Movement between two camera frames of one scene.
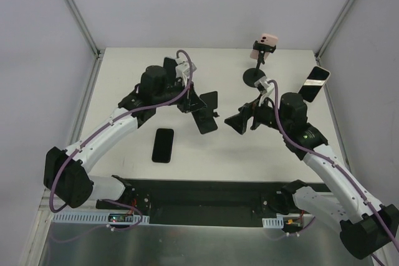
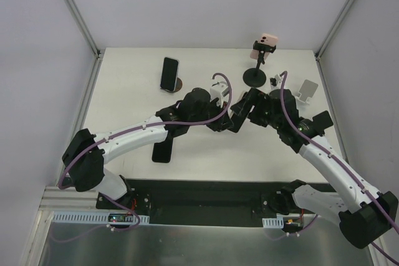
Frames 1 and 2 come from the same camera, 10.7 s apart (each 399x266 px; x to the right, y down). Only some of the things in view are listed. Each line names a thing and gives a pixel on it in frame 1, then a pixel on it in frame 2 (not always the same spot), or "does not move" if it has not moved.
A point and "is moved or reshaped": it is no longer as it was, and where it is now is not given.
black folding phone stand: x=205 y=118 is moved or reshaped
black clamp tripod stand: x=252 y=75 does not move
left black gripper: x=193 y=104 → x=222 y=119
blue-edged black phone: x=170 y=67 does not move
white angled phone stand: x=264 y=87 → x=275 y=81
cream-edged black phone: x=313 y=83 → x=240 y=111
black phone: x=163 y=146 does not move
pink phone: x=264 y=38 does not move
